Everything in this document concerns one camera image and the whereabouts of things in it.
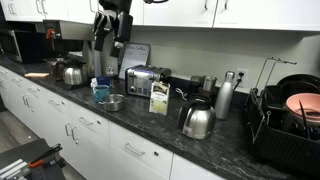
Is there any black commercial coffee brewer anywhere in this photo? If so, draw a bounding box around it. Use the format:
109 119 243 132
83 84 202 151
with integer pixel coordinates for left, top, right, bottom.
43 20 94 89

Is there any black microwave oven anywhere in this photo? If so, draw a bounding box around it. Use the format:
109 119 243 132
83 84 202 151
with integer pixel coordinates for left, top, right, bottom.
0 29 45 64

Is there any wall power outlet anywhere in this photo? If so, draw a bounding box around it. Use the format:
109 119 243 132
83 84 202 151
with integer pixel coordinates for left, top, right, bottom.
236 68 249 88

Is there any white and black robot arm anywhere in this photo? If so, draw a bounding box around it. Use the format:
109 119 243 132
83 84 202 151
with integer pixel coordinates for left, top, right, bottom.
92 0 133 57

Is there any small steel bowl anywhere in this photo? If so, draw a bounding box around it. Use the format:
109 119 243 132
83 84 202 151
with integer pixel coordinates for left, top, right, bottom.
100 94 126 112

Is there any teal ceramic mug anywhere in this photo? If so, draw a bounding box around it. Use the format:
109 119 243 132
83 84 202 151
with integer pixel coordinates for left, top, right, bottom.
93 85 109 102

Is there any black dish drying rack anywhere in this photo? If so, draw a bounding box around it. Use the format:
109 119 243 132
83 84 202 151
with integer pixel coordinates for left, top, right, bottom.
243 57 320 177

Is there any black cart with clamps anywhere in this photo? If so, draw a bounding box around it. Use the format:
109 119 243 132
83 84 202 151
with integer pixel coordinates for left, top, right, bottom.
0 139 66 180

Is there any silver four-slot toaster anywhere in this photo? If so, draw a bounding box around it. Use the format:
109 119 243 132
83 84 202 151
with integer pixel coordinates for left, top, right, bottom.
125 65 171 97

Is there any clear glass grinder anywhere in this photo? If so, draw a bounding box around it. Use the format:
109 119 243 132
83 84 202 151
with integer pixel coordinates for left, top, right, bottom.
106 67 114 78

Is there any pink plastic bowl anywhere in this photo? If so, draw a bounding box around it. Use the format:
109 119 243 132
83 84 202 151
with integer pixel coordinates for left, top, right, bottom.
286 93 320 124

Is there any black coffee grinder with cup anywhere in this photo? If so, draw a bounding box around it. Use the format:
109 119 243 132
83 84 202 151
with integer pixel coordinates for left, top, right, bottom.
191 76 217 102

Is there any steel coffee carafe on brewer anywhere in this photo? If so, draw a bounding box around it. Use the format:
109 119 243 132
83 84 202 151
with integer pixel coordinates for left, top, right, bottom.
62 60 87 85

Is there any silver metal water bottle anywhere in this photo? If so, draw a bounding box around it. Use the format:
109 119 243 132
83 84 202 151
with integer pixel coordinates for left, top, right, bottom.
215 71 235 119

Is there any green white carton box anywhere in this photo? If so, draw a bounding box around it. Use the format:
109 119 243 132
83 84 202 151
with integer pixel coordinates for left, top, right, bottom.
149 81 170 115

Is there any dark blue plastic cup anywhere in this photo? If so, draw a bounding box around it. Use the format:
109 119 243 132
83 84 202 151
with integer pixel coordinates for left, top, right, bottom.
97 76 110 85

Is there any steel carafe with black handle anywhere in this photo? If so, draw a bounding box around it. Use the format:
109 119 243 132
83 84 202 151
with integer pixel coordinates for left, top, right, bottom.
177 93 216 140

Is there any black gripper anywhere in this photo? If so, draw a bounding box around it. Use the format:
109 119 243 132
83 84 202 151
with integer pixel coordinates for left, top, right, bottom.
92 11 133 58

